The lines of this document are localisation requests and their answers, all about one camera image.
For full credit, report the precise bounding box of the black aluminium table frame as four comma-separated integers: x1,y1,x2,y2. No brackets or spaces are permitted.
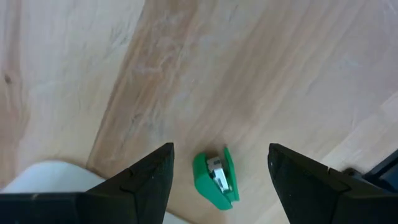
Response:
343,149,398,200

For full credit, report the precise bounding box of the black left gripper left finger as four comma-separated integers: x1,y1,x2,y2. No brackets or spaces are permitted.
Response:
0,142,175,224

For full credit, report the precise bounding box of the white plastic bin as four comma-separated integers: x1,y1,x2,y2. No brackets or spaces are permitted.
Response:
0,160,190,224

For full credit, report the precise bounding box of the green mini stapler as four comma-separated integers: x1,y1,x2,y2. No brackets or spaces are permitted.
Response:
192,146,241,212

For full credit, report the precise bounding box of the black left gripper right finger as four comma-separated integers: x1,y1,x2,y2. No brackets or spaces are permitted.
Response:
268,143,398,224

